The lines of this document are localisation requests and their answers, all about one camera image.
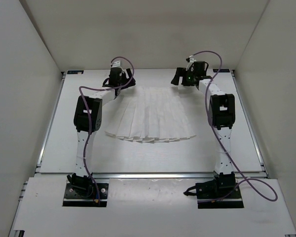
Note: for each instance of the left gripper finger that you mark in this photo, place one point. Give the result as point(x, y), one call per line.
point(129, 73)
point(130, 82)

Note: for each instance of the right blue table label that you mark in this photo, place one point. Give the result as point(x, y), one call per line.
point(221, 70)

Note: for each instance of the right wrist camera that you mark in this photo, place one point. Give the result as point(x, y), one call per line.
point(190, 60)

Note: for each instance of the blue table label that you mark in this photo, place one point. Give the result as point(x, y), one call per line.
point(221, 70)
point(75, 72)

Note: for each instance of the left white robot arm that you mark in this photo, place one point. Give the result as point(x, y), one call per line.
point(88, 120)

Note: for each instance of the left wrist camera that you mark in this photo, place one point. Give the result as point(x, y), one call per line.
point(116, 64)

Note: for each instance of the left blue table label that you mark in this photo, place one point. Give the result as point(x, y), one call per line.
point(75, 72)

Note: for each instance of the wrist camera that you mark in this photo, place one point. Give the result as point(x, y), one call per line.
point(190, 60)
point(116, 64)

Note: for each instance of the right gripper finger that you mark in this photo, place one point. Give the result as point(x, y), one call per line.
point(176, 79)
point(181, 72)

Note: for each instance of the white pleated skirt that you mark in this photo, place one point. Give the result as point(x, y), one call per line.
point(150, 114)

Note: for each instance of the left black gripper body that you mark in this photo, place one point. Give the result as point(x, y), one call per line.
point(124, 81)

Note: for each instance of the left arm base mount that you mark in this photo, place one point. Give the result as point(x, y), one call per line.
point(82, 192)

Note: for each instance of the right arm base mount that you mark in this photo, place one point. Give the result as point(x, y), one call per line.
point(222, 192)

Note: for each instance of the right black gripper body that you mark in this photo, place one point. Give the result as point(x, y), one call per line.
point(188, 80)

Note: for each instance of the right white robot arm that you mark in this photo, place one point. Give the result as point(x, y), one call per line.
point(220, 109)

